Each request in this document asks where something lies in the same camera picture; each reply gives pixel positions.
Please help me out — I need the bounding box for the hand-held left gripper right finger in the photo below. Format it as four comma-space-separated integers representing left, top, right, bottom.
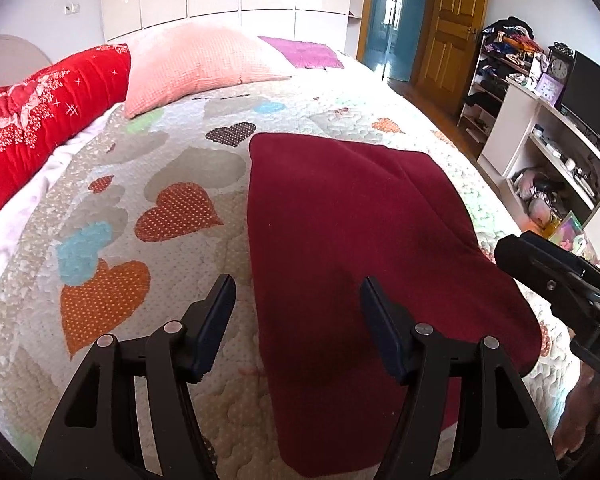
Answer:
359, 276, 561, 480

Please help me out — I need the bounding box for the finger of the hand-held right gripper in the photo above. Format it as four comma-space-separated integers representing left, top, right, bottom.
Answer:
495, 231, 581, 311

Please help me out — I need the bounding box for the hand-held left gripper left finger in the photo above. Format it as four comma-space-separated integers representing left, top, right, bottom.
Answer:
30, 273, 237, 480

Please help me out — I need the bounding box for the dark red garment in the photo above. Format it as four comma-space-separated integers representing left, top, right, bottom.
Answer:
246, 132, 544, 479

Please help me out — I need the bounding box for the pile of mixed clothes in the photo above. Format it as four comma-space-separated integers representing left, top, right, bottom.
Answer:
480, 17, 549, 64

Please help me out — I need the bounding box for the person's right hand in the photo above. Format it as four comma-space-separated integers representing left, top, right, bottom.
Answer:
552, 360, 600, 467

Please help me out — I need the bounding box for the colourful shiny box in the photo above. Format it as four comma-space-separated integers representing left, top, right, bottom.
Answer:
545, 210, 587, 254

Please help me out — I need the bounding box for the pink bag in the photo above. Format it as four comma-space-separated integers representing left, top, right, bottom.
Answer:
511, 166, 567, 227

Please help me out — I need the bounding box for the white power strip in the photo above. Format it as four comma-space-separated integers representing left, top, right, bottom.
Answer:
571, 167, 597, 197

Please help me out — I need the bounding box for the white cabinet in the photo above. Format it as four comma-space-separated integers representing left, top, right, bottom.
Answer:
477, 80, 600, 272

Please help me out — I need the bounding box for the open shelf rack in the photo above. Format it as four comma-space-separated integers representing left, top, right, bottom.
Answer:
457, 27, 551, 147

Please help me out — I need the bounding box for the heart patchwork quilt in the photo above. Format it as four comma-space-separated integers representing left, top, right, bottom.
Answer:
0, 27, 582, 480

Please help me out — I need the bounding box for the purple square clock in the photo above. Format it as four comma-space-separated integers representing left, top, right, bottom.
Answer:
533, 72, 565, 107

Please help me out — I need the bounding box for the black television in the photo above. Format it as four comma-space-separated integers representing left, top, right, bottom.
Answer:
560, 51, 600, 134

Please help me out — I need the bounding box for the black ornate desk clock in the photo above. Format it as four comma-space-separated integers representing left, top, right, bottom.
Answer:
545, 42, 576, 84

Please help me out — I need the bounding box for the wooden door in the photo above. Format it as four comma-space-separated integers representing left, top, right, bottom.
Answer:
412, 0, 494, 117

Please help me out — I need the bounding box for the pink pillow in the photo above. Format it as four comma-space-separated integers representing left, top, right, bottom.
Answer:
124, 25, 294, 120

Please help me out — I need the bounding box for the red floral duvet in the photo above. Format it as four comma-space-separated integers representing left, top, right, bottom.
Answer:
0, 43, 132, 239

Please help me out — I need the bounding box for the purple cloth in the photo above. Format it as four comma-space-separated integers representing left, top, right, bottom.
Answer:
257, 36, 345, 70

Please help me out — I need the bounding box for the grey round headboard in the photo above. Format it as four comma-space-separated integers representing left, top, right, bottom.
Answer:
0, 35, 54, 97

